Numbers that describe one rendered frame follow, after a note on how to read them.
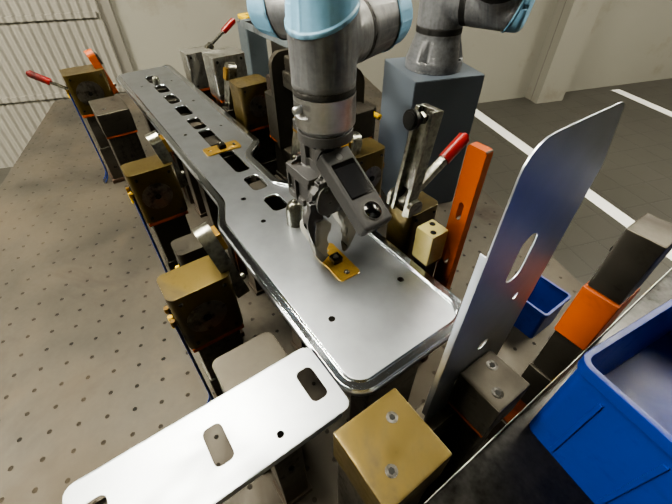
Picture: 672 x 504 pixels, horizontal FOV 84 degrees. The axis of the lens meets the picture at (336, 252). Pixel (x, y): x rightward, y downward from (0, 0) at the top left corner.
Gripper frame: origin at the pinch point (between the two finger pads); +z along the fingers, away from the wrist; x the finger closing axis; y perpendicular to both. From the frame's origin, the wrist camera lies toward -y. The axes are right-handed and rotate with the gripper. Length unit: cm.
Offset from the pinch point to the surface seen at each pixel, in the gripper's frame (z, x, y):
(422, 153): -13.4, -14.4, -1.9
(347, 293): 2.2, 2.5, -6.5
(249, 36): -9, -31, 92
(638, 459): -9.4, 0.4, -40.5
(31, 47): 23, 32, 285
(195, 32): 23, -64, 258
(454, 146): -11.3, -23.4, -0.6
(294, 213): -1.1, 0.9, 11.3
